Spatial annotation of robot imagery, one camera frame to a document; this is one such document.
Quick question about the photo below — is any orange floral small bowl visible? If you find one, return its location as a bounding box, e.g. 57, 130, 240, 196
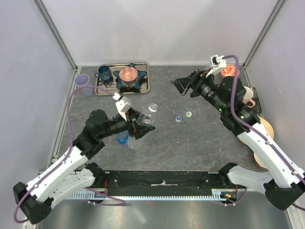
221, 64, 236, 77

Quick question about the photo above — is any left aluminium frame post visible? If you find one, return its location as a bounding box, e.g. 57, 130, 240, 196
32, 0, 79, 70

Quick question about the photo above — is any pink mug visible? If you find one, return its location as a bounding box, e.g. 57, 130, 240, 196
243, 86, 255, 108

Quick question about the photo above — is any aluminium frame post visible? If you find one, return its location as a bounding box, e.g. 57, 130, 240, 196
242, 0, 286, 67
32, 0, 79, 70

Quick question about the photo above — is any clear bottle green label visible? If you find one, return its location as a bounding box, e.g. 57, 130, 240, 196
204, 63, 212, 72

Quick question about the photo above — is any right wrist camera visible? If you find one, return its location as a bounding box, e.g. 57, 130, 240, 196
206, 55, 227, 76

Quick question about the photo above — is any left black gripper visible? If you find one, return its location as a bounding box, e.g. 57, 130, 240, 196
99, 107, 155, 139

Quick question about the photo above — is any red patterned bowl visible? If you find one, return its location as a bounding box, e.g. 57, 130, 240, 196
119, 67, 138, 83

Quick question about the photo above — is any beige bird plate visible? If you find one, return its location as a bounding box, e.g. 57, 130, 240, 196
237, 116, 275, 146

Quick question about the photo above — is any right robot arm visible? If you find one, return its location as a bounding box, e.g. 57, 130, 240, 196
171, 69, 305, 210

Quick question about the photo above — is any red white bowl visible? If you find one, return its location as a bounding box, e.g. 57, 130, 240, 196
254, 153, 267, 169

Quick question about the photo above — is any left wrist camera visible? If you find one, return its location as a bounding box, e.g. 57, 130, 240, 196
112, 93, 132, 121

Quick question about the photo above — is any white green bottle cap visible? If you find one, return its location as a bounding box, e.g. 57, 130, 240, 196
186, 111, 192, 117

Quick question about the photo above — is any dark floral square plate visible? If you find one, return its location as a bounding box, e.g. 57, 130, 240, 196
250, 87, 262, 115

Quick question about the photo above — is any right aluminium frame post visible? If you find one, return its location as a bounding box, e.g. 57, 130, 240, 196
242, 0, 286, 67

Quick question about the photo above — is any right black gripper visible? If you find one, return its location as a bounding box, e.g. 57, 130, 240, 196
170, 68, 227, 113

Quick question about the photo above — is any blue star-shaped dish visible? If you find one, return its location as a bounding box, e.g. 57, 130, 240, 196
112, 63, 147, 89

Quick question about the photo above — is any blue pocari bottle cap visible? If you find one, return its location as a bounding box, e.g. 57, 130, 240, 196
175, 116, 182, 122

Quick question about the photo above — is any steel tray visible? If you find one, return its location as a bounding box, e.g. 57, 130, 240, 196
94, 62, 151, 96

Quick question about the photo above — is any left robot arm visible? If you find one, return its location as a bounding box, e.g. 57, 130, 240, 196
13, 108, 155, 224

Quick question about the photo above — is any dark blue mug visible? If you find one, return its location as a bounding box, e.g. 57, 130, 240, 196
94, 65, 113, 83

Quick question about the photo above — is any clear bottle blue cap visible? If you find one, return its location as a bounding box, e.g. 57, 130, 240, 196
116, 130, 129, 145

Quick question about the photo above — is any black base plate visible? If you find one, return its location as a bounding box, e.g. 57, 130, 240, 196
89, 170, 236, 196

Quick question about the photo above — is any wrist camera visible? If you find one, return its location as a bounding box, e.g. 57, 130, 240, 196
206, 55, 227, 76
112, 93, 132, 121

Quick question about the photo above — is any lilac plastic cup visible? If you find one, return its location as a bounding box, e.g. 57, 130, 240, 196
74, 74, 94, 96

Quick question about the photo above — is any white slotted cable duct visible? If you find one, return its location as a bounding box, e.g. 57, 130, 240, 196
66, 189, 237, 201

